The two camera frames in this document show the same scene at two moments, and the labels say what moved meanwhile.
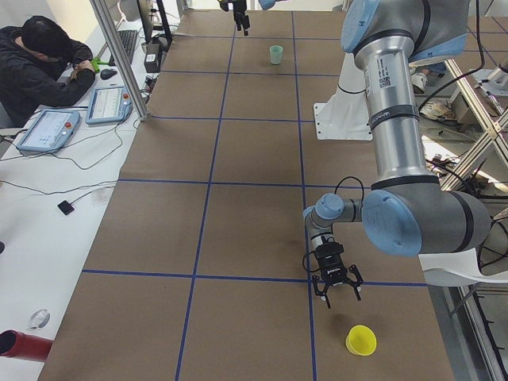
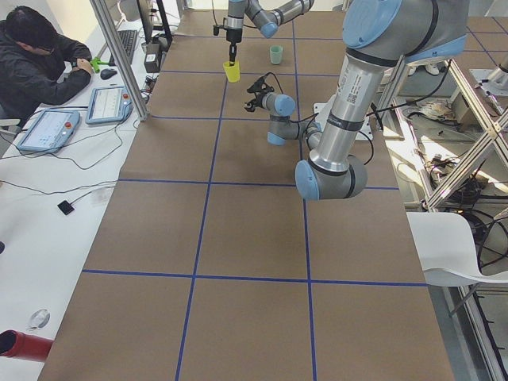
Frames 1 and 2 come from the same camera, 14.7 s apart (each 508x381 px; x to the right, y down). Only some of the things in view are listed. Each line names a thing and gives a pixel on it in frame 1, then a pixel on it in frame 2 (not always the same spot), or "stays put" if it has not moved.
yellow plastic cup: (361, 340) → (232, 71)
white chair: (458, 268) stays put
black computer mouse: (106, 74) stays put
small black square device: (65, 207) stays put
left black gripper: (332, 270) → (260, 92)
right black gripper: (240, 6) → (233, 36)
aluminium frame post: (122, 59) stays put
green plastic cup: (275, 54) stays put
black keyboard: (127, 38) stays put
